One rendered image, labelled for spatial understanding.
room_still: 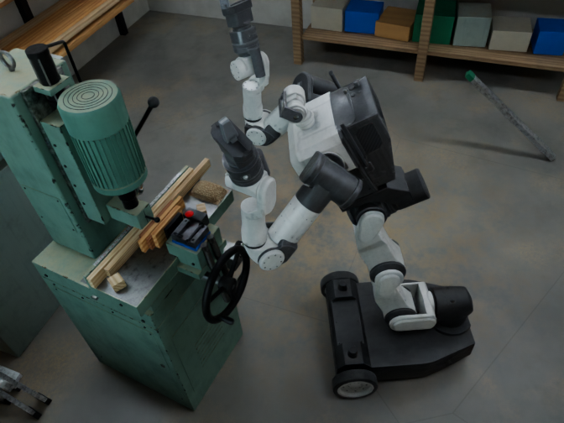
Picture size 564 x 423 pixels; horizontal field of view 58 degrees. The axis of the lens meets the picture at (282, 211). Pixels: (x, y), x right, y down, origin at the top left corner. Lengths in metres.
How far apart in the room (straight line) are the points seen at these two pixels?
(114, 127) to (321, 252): 1.70
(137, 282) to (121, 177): 0.38
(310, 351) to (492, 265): 1.12
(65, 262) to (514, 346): 2.05
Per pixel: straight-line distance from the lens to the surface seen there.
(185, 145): 3.74
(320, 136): 1.48
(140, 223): 1.77
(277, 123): 1.82
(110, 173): 1.58
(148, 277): 1.78
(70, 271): 2.04
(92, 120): 1.47
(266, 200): 1.27
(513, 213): 3.30
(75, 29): 4.22
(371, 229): 1.78
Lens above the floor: 2.26
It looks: 46 degrees down
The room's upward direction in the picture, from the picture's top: 5 degrees counter-clockwise
